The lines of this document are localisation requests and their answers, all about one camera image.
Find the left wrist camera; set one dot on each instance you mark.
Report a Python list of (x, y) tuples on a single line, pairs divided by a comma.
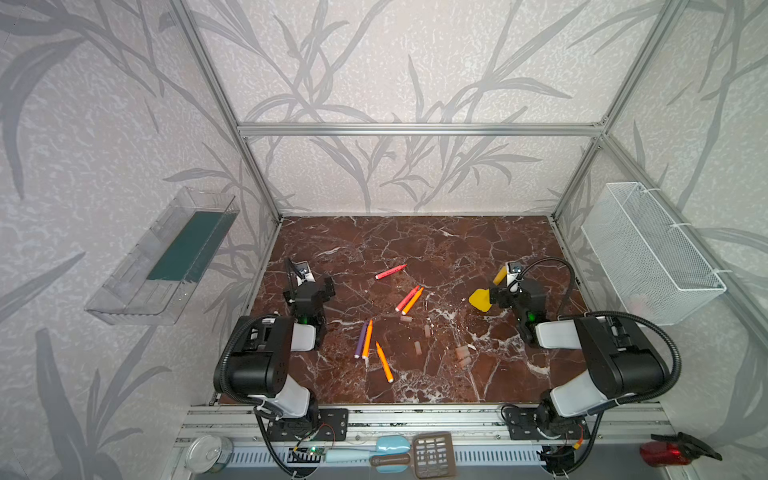
[(299, 272)]

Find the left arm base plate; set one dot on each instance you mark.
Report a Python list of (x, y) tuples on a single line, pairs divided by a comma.
[(325, 424)]

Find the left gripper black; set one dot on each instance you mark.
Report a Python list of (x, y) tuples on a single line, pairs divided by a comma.
[(309, 288)]

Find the green circuit board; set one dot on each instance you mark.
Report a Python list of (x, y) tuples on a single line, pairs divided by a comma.
[(306, 456)]

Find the yellow toy spatula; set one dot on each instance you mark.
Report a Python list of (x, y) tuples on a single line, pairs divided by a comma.
[(480, 298)]

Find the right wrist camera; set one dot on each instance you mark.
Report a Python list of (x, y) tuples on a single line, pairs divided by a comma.
[(514, 273)]

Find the red black tool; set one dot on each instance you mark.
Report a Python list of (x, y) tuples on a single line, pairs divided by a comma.
[(676, 450)]

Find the clear plastic wall tray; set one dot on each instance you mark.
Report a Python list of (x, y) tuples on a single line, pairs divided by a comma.
[(153, 284)]

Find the light blue brush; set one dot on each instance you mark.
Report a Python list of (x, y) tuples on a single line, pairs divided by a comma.
[(391, 454)]

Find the orange pen beside purple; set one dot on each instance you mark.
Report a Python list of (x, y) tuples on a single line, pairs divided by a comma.
[(367, 341)]

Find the brown slotted spatula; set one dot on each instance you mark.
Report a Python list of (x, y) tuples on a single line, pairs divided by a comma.
[(433, 456)]

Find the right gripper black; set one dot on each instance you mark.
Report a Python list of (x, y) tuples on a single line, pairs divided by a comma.
[(507, 294)]

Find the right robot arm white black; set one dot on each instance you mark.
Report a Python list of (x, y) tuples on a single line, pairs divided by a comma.
[(628, 359)]

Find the red capped pen far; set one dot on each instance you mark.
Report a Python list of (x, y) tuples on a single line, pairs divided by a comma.
[(390, 271)]

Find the orange pen front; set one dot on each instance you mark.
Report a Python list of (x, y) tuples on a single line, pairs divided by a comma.
[(384, 362)]

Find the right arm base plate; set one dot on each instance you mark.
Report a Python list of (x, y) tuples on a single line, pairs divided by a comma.
[(528, 425)]

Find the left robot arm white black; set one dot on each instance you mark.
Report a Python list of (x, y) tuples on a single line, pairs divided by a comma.
[(254, 365)]

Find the metal tin can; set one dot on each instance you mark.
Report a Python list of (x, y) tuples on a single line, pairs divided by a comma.
[(208, 454)]

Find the orange pen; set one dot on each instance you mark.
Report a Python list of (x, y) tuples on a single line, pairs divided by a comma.
[(367, 341), (384, 362), (415, 295)]

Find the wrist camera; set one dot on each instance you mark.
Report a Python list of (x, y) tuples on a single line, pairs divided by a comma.
[(514, 273), (299, 272)]

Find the clear pen cap pair upper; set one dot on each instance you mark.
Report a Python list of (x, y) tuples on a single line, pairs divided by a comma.
[(462, 352)]

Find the white wire mesh basket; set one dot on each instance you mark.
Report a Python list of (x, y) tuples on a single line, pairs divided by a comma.
[(653, 266)]

